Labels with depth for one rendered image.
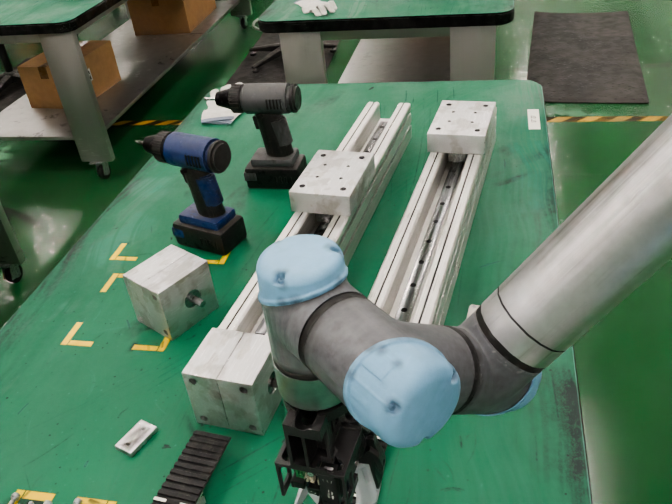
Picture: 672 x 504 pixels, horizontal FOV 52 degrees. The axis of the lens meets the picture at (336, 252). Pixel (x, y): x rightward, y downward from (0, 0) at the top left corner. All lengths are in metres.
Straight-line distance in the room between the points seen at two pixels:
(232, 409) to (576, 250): 0.53
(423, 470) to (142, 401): 0.41
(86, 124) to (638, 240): 3.00
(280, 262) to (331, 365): 0.10
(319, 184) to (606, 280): 0.73
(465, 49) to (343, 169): 1.45
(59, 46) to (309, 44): 1.13
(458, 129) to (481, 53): 1.29
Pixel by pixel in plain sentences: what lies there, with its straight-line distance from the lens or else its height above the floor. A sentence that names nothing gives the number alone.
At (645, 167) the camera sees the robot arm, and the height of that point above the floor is 1.23.
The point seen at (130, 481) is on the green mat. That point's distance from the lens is 0.94.
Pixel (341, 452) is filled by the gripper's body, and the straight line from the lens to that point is 0.68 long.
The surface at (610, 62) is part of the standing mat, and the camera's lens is 4.27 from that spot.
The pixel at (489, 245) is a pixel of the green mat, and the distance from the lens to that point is 1.23.
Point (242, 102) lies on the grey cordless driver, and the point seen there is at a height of 0.97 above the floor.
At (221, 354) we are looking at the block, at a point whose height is 0.87.
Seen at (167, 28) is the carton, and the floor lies 0.26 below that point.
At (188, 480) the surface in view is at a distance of 0.87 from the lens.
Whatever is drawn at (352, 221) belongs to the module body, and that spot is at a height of 0.84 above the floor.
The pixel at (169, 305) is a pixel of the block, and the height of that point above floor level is 0.84.
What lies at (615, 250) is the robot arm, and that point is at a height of 1.18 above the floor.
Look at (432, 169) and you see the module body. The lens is 1.29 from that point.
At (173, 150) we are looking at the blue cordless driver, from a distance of 1.22.
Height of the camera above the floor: 1.48
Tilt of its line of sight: 35 degrees down
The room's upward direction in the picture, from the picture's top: 7 degrees counter-clockwise
